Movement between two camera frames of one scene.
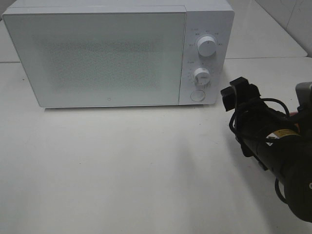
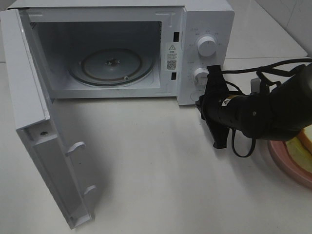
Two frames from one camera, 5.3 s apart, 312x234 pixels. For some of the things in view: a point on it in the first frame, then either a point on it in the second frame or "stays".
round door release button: [197, 95] stays
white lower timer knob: [202, 76] stays
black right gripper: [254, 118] → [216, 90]
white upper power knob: [206, 46] stays
